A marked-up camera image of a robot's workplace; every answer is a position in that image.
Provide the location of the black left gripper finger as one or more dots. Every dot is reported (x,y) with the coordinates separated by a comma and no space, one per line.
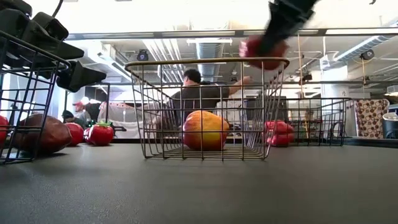
(70,51)
(81,77)

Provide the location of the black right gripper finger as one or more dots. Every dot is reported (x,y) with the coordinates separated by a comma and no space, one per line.
(275,35)

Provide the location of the red tomato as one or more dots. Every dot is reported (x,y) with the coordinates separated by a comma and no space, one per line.
(3,129)
(101,135)
(76,133)

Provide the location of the brownish dark red apple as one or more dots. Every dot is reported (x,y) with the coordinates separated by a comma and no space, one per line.
(53,135)

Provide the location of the red bell pepper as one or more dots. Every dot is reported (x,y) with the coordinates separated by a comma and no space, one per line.
(280,127)

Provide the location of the yellow and red apple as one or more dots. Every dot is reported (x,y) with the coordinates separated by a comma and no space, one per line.
(205,130)

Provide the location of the person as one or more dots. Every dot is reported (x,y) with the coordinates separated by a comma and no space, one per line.
(81,112)
(67,115)
(191,93)

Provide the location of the white hanging sheet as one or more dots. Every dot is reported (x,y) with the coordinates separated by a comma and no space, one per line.
(124,116)

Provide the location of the white ceiling light fixture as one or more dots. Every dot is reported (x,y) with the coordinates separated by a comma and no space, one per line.
(210,41)

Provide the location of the white ceiling pipe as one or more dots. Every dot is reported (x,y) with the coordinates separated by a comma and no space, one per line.
(357,49)

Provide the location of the brown dotted cloth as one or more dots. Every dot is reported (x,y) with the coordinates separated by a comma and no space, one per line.
(370,118)

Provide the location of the black waste bin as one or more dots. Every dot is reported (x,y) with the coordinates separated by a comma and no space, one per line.
(391,127)

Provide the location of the black table mat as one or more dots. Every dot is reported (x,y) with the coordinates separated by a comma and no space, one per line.
(199,193)

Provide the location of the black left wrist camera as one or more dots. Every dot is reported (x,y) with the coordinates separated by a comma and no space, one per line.
(51,26)

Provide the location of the black metal stand frame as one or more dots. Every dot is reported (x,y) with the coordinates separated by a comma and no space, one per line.
(108,102)

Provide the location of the silver ventilation duct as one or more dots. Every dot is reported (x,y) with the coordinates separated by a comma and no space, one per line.
(210,51)

